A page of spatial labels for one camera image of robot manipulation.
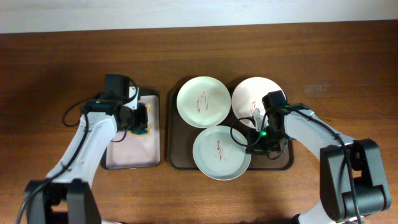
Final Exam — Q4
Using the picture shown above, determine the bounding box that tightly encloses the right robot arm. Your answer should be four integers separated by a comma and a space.
246, 91, 392, 223

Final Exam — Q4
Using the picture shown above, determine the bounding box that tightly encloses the white plate front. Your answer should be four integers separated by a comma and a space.
193, 126, 251, 181

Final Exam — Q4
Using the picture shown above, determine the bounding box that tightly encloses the large brown tray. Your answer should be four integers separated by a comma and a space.
167, 89, 294, 171

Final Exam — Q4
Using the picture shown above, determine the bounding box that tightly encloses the green yellow sponge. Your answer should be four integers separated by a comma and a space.
129, 103, 149, 136

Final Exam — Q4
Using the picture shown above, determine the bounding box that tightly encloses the small pink sponge tray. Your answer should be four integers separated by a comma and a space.
100, 90, 161, 170

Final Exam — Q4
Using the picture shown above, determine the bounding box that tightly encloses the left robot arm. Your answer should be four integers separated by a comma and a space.
16, 74, 148, 223

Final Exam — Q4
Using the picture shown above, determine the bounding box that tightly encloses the white plate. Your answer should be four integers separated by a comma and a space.
193, 126, 251, 181
176, 76, 231, 128
231, 77, 282, 118

